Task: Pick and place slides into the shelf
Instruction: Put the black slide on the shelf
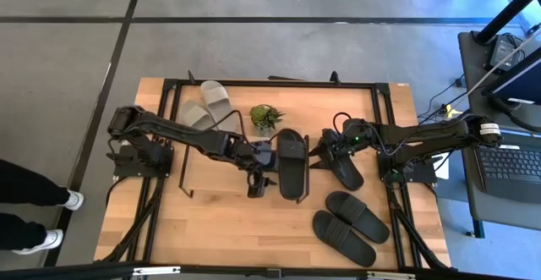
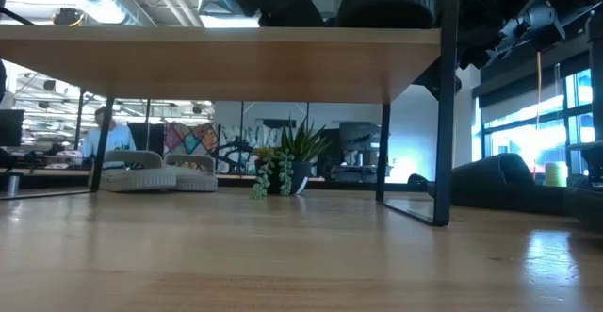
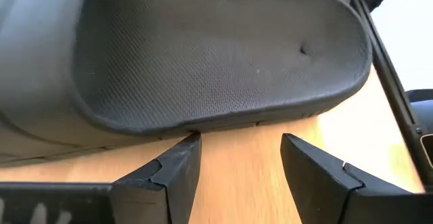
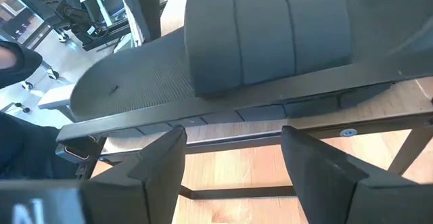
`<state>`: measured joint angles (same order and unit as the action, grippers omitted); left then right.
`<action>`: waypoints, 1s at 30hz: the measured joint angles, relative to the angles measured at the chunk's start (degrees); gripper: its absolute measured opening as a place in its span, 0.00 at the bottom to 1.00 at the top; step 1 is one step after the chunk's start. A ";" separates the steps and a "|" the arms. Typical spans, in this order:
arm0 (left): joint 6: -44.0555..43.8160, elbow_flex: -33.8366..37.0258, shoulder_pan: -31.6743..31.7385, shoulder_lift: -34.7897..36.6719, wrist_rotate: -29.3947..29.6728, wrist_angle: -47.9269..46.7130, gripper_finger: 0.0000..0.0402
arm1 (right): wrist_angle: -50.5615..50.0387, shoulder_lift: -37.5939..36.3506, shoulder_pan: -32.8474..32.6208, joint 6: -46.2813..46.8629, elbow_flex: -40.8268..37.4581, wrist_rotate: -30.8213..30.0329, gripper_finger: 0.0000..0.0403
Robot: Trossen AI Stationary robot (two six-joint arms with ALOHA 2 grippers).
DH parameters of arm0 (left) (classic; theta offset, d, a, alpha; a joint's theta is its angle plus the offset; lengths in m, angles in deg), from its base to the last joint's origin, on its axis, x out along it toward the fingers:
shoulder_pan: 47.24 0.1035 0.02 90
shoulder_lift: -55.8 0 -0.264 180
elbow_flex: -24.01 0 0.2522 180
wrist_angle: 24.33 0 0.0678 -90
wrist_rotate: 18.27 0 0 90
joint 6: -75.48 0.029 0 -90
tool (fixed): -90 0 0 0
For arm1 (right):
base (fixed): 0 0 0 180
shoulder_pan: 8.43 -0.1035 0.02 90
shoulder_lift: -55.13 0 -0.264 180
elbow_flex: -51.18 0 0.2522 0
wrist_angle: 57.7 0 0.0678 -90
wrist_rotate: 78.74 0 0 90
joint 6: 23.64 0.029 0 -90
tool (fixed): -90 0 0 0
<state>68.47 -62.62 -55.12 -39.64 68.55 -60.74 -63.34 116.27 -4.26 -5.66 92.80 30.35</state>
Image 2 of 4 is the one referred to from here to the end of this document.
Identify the wooden shelf black metal legs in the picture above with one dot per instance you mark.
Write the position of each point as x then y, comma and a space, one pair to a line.
212, 67

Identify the grey rubber slide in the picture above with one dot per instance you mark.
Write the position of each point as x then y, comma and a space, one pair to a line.
141, 182
198, 183

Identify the black desk monitor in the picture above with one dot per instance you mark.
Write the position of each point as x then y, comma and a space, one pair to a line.
358, 135

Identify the dark bicycle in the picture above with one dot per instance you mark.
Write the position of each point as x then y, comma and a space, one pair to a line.
231, 151

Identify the colourful patchwork panel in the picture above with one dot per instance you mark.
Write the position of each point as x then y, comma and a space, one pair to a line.
188, 140

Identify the succulent plants in black pot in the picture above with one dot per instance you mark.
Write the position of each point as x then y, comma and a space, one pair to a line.
301, 175

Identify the yellow-green cup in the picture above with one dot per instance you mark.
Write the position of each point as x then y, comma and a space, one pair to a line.
556, 175

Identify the dark rounded object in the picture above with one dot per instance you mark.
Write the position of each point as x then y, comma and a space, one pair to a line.
418, 180

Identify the grey background desk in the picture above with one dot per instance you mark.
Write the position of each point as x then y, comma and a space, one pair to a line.
358, 173

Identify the black rectangular screen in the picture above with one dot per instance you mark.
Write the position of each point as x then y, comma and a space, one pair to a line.
148, 137

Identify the person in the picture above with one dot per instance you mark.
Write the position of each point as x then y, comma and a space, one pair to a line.
118, 140

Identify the black computer monitor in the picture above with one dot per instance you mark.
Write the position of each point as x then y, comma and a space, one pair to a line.
10, 128

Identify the silver metal cylinder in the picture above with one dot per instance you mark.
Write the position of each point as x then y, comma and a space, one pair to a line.
11, 185

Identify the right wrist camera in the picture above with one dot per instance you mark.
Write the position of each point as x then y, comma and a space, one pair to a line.
537, 22

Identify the black aluminium table frame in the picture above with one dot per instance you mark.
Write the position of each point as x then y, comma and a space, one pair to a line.
320, 185

